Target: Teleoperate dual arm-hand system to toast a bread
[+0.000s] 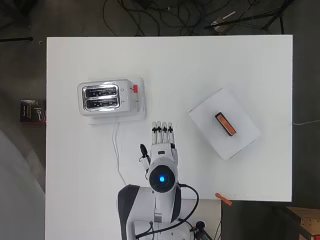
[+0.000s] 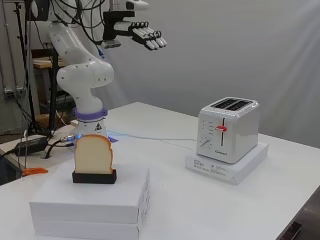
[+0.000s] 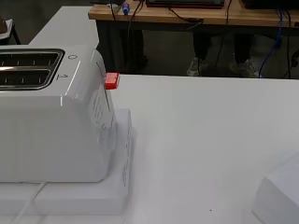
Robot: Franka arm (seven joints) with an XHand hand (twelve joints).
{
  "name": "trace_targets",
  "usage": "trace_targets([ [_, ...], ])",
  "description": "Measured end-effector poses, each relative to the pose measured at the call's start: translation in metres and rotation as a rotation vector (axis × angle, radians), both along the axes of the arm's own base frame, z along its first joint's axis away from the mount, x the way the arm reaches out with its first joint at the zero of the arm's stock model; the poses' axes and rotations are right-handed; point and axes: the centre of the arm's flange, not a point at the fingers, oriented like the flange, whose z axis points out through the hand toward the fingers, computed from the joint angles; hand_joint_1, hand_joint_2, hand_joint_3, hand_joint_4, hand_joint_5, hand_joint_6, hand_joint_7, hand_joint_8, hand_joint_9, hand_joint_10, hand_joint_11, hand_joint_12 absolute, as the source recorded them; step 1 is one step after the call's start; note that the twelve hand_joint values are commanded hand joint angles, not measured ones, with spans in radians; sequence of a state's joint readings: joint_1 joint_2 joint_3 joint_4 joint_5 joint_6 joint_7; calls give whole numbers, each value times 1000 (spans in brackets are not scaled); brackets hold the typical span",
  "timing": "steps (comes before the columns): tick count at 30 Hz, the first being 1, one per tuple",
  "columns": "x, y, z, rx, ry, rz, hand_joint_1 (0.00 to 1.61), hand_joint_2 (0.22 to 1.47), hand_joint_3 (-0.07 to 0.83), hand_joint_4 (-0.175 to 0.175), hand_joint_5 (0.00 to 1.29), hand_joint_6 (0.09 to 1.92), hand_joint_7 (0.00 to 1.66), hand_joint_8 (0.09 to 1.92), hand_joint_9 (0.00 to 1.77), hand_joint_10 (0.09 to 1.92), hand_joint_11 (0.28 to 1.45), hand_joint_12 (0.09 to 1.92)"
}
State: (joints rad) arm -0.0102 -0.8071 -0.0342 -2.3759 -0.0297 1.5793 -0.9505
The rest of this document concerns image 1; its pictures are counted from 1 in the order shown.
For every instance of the black tripod stand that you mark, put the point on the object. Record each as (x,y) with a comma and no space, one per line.
(253,18)

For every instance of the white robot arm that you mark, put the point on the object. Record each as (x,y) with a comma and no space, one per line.
(146,213)

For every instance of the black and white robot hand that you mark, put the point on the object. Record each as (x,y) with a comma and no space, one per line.
(163,146)

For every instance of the orange clip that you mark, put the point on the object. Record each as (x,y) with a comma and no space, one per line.
(223,199)

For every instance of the red toaster lever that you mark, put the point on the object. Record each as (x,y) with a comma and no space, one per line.
(135,88)

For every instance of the black and red box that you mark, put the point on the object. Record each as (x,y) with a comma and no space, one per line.
(32,111)

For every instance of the cardboard box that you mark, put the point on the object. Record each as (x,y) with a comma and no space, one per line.
(306,223)

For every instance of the orange and black block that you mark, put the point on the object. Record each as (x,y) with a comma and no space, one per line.
(226,125)

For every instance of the steel toaster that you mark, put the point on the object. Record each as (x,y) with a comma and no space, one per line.
(128,100)

